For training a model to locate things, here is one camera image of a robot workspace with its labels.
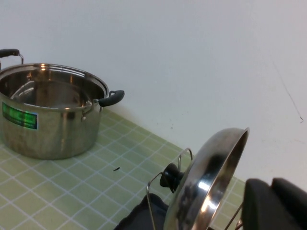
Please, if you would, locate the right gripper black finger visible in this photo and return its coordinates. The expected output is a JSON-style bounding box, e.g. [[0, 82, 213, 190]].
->
[[240, 177, 307, 230]]

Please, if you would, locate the stainless steel pot lid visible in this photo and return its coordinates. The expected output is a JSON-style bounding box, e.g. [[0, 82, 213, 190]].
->
[[159, 127, 250, 230]]

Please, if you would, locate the green grid mat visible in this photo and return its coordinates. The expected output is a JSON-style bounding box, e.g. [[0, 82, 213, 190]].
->
[[0, 109, 247, 230]]

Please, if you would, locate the steel wire lid rack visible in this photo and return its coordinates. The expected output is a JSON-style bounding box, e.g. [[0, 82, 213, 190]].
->
[[146, 148, 244, 230]]

